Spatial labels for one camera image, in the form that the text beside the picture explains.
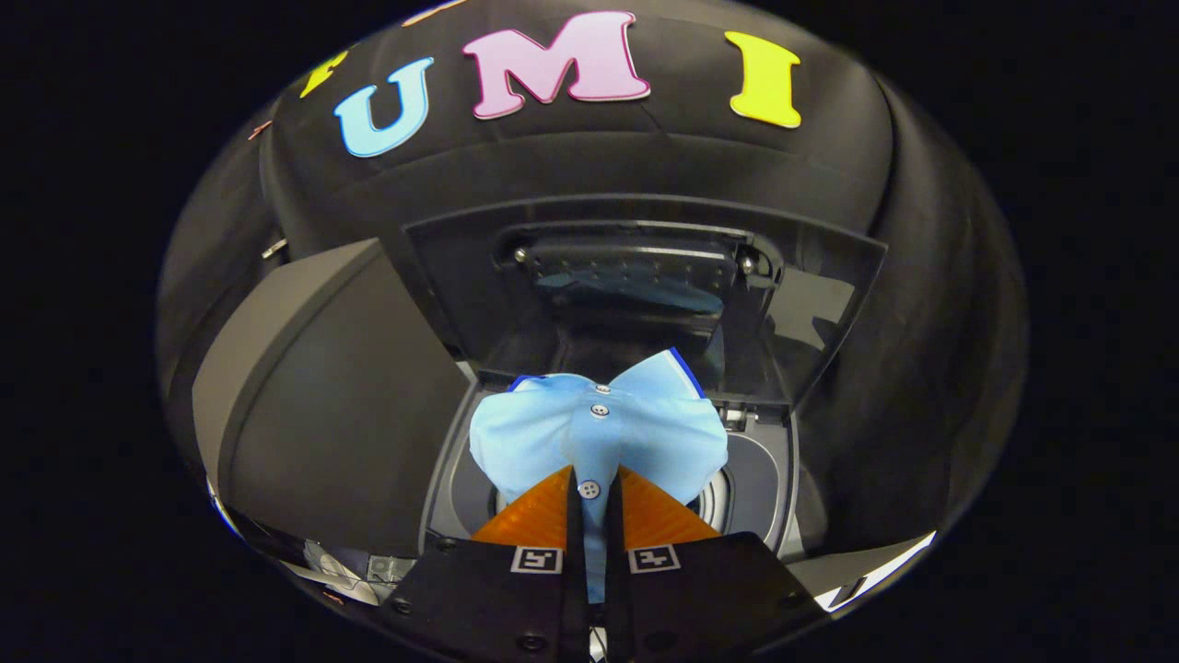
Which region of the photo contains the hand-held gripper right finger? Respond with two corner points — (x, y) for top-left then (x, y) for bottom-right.
(602, 465), (832, 663)

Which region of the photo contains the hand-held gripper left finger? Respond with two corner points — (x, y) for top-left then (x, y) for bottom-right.
(380, 465), (589, 663)

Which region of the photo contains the light blue polo shirt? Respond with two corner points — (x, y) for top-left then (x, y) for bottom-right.
(468, 347), (730, 604)

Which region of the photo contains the grey washing machine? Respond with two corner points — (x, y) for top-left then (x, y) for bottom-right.
(419, 366), (799, 563)

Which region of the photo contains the white sheet with black print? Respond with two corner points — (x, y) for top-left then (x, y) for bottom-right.
(815, 530), (938, 614)

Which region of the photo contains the black backdrop cloth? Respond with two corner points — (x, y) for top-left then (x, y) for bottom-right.
(155, 0), (1029, 553)

